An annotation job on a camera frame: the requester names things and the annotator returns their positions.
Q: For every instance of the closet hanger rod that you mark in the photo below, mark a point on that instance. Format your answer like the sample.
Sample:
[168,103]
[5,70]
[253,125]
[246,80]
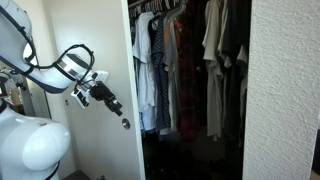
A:
[156,4]

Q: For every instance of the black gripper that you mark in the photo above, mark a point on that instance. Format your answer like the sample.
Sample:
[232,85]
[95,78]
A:
[101,91]

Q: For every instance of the white table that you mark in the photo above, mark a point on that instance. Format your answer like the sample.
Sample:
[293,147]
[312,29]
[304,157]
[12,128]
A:
[100,143]

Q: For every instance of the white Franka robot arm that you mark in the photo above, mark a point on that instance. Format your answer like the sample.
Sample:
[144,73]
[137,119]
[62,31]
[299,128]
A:
[30,140]

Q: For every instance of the navy dotted shirt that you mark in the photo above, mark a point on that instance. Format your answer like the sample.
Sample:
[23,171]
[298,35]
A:
[161,83]

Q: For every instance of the round metal door pull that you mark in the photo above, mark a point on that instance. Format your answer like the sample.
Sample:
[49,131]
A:
[126,123]

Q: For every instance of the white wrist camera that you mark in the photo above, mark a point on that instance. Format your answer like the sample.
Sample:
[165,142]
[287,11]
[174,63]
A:
[81,97]

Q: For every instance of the red plaid shirt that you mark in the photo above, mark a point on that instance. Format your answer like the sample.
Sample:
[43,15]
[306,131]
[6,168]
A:
[186,76]

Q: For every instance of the beige shirt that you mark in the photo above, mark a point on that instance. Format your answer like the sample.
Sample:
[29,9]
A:
[213,76]

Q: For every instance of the grey shirt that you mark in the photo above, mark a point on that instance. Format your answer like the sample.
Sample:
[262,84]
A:
[172,76]

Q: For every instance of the white shirt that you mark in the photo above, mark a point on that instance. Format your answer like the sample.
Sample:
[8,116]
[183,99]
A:
[145,66]

